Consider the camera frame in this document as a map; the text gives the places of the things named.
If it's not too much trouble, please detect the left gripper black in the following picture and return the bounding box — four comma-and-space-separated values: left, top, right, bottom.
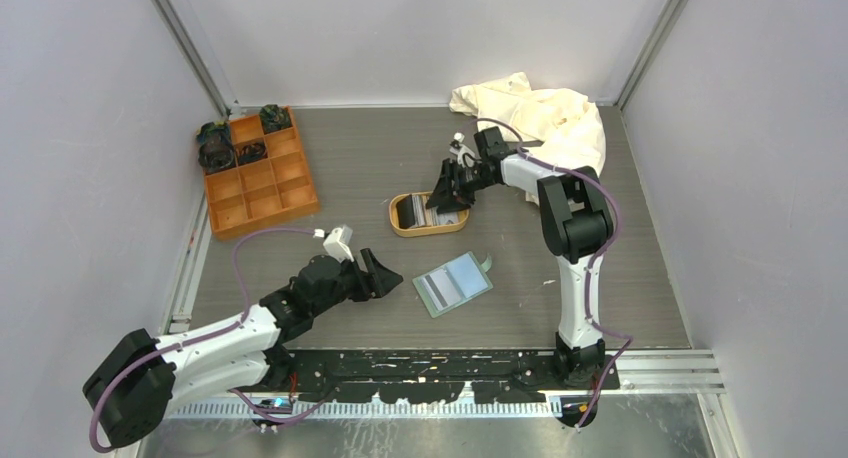
311, 247, 401, 316

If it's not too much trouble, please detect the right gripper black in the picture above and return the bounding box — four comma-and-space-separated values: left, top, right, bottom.
425, 159, 494, 216

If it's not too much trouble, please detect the tan oval card tray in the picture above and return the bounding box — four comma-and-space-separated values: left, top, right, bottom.
388, 192, 470, 238

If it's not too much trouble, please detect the white credit card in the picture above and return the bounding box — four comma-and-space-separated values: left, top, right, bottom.
423, 269, 464, 310

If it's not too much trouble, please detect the green card holder wallet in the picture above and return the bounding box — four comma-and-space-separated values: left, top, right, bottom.
412, 252, 493, 318

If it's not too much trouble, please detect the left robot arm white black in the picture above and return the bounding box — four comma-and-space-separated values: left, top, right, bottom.
82, 248, 403, 453

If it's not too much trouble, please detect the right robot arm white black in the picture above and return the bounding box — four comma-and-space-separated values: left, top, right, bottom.
427, 126, 618, 389

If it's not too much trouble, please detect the stack of credit cards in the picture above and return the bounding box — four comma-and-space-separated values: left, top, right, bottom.
395, 194, 461, 230

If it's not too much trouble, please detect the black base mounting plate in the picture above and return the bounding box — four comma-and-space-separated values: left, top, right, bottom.
245, 349, 620, 404

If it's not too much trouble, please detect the orange compartment organizer tray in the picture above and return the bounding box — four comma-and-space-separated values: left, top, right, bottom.
197, 105, 321, 241

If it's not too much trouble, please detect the cream crumpled cloth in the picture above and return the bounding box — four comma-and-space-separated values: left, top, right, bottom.
448, 72, 607, 174

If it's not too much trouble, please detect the dark bundle top compartment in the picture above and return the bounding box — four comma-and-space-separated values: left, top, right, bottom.
258, 104, 292, 134

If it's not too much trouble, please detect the dark bundle outside tray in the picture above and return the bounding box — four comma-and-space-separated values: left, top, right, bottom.
195, 121, 231, 145

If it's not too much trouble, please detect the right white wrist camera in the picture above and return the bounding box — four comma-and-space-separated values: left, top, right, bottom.
449, 132, 477, 168

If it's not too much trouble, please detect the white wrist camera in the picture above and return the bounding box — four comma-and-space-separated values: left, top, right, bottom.
313, 225, 354, 262
449, 132, 477, 168

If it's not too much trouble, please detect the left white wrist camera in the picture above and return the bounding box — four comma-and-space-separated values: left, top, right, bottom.
313, 225, 354, 262

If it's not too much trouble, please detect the black cable bundle left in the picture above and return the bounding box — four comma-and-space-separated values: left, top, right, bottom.
198, 139, 237, 173

